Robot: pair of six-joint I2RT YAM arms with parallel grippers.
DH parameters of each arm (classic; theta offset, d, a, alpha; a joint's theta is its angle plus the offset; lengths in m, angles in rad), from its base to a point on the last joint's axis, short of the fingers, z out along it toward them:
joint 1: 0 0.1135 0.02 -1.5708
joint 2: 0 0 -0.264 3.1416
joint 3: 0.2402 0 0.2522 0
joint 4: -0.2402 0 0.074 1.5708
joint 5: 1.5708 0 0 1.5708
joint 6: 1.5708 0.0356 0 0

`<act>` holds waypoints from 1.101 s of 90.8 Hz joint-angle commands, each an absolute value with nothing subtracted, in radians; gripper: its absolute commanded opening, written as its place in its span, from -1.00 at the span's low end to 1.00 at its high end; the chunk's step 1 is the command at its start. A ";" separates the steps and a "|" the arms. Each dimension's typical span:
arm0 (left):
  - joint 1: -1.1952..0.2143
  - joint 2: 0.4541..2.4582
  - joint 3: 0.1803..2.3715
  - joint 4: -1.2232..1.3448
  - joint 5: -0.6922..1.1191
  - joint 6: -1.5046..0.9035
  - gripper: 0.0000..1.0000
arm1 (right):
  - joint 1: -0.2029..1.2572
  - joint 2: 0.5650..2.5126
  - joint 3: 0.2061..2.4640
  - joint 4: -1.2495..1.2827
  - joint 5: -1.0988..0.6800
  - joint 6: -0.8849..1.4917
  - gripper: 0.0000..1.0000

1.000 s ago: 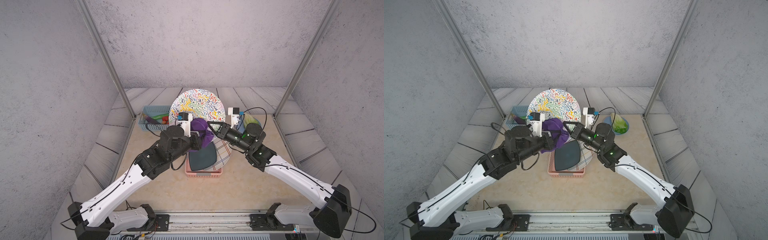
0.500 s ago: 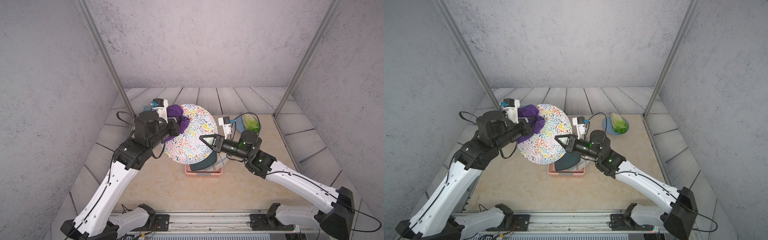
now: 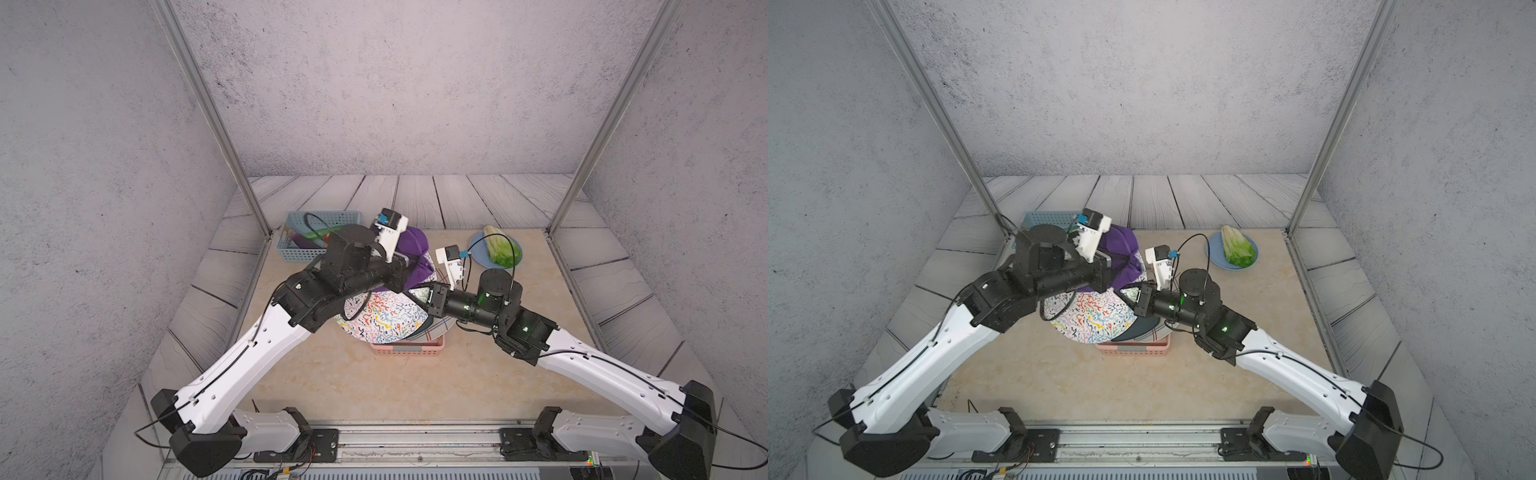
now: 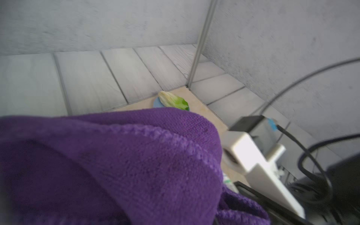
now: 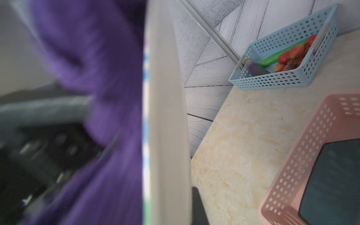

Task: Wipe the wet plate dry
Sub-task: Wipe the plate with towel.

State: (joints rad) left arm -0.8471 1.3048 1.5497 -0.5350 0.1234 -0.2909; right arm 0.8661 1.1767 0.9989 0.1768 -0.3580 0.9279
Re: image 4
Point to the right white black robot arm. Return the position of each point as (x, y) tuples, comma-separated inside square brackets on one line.
[(344, 208)]

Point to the right metal frame post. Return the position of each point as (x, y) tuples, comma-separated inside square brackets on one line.
[(201, 42)]

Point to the purple cloth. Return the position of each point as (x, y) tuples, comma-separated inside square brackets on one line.
[(157, 166)]

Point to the green lettuce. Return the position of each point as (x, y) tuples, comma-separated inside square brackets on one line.
[(170, 100)]

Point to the small blue plate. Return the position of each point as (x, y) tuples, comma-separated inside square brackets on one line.
[(157, 103)]

